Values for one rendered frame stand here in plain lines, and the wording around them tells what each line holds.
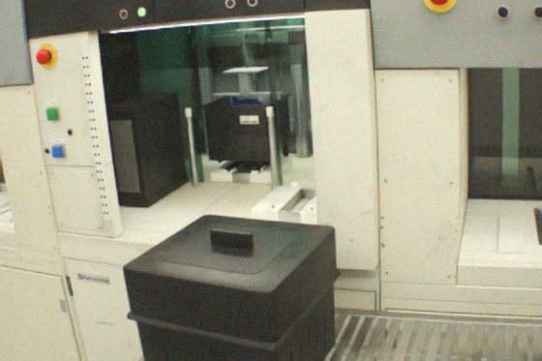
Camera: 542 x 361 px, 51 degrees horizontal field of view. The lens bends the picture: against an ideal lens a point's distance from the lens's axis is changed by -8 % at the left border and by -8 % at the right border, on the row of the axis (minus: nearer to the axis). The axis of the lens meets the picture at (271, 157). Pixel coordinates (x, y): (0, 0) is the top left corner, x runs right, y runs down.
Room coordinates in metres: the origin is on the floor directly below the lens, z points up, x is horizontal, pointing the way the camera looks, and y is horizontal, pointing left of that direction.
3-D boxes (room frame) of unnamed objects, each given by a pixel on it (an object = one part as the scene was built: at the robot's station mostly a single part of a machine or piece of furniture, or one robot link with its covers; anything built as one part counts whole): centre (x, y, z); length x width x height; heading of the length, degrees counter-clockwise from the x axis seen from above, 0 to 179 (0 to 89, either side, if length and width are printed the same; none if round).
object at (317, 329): (1.00, 0.08, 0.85); 0.28 x 0.28 x 0.17; 63
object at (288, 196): (1.57, -0.07, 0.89); 0.22 x 0.21 x 0.04; 159
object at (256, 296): (1.00, 0.08, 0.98); 0.29 x 0.29 x 0.13; 63
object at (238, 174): (1.97, 0.06, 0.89); 0.22 x 0.21 x 0.04; 159
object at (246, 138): (1.97, 0.06, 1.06); 0.24 x 0.20 x 0.32; 69
